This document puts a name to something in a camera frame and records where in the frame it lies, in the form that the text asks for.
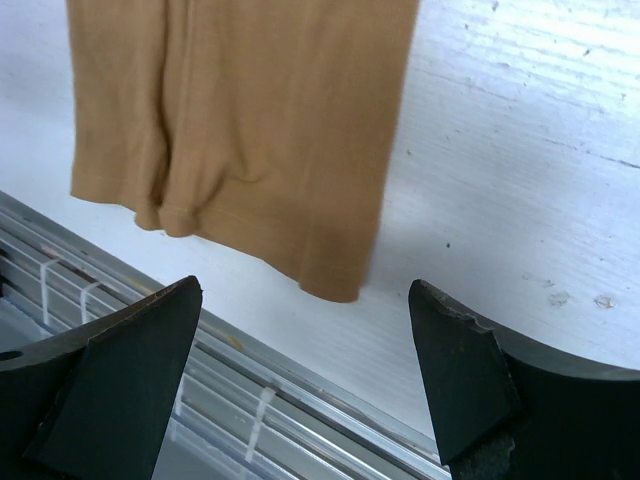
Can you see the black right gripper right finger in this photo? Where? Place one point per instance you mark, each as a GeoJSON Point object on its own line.
{"type": "Point", "coordinates": [505, 406]}

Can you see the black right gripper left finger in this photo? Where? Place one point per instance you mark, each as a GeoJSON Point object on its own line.
{"type": "Point", "coordinates": [94, 402]}

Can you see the tan tank top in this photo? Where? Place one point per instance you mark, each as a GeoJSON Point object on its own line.
{"type": "Point", "coordinates": [263, 126]}

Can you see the aluminium rail frame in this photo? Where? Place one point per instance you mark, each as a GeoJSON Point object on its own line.
{"type": "Point", "coordinates": [244, 411]}

